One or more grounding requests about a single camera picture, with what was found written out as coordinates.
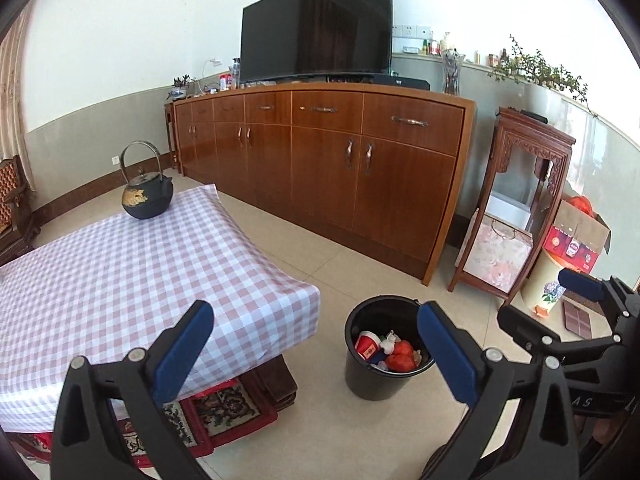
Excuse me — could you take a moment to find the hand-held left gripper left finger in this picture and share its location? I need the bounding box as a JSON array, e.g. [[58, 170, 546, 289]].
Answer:
[[51, 300, 216, 480]]

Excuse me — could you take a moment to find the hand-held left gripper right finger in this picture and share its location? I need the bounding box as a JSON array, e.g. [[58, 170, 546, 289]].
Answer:
[[416, 301, 581, 480]]

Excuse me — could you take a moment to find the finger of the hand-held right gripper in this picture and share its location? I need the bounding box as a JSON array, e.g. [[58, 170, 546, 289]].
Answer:
[[496, 304, 567, 357], [557, 266, 640, 322]]

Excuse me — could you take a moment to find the red plastic bag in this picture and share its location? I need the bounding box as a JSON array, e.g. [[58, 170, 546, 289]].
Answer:
[[385, 340, 417, 373]]

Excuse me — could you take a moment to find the black trash bin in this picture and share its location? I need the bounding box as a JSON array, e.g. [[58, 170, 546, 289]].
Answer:
[[344, 296, 437, 402]]

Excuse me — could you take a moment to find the person's right hand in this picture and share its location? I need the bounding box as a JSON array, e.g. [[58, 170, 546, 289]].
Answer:
[[574, 416, 619, 457]]

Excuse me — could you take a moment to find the dark brown panel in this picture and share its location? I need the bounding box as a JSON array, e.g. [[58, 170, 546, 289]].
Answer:
[[562, 297, 592, 340]]

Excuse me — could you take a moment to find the cream floral container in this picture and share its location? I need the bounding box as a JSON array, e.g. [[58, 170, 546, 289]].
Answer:
[[521, 247, 569, 319]]

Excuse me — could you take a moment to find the red printed cardboard box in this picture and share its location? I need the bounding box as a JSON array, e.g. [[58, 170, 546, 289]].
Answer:
[[542, 195, 612, 276]]

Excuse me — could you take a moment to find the red floral rug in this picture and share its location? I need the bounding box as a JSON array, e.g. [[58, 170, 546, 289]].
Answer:
[[15, 377, 279, 471]]

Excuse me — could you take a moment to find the pink floral bag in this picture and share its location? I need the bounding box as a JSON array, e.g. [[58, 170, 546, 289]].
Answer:
[[460, 212, 534, 294]]

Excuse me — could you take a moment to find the dark wooden table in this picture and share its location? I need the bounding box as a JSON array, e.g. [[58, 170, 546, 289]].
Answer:
[[250, 352, 300, 409]]

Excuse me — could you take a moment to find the white box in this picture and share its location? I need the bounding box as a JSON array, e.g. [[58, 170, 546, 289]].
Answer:
[[487, 192, 539, 234]]

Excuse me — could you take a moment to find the pink checkered tablecloth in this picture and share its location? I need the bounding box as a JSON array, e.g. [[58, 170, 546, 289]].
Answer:
[[0, 184, 321, 434]]

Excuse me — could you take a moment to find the carved wooden stand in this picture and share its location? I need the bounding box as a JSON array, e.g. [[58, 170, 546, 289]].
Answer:
[[447, 106, 577, 309]]

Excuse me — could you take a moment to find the black cast iron teapot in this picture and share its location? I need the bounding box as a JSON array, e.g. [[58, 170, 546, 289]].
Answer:
[[120, 141, 175, 221]]

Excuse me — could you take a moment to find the leafy branch plant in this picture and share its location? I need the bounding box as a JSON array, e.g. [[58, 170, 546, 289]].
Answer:
[[487, 35, 599, 112]]

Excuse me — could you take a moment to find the brown wooden sideboard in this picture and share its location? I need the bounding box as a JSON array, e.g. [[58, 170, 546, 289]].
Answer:
[[164, 82, 479, 287]]

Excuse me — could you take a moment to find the wooden sofa bench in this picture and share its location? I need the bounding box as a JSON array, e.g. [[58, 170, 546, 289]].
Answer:
[[0, 154, 42, 267]]

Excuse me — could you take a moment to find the glass vase with sticks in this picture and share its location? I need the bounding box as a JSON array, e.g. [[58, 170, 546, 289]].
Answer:
[[441, 49, 466, 96]]

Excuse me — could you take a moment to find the small potted plant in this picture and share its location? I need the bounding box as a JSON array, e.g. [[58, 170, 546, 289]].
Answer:
[[167, 74, 197, 100]]

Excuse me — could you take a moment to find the black set-top box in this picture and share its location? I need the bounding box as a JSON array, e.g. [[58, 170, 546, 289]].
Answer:
[[372, 74, 431, 92]]

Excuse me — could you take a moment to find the white desk lamp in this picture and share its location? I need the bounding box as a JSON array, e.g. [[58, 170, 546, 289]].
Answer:
[[197, 57, 224, 94]]

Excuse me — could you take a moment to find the beige embroidered curtain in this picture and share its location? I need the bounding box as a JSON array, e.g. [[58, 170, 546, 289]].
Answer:
[[0, 5, 39, 194]]

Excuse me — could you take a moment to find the black flat television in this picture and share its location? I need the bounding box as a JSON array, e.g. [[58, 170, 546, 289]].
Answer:
[[240, 0, 394, 84]]

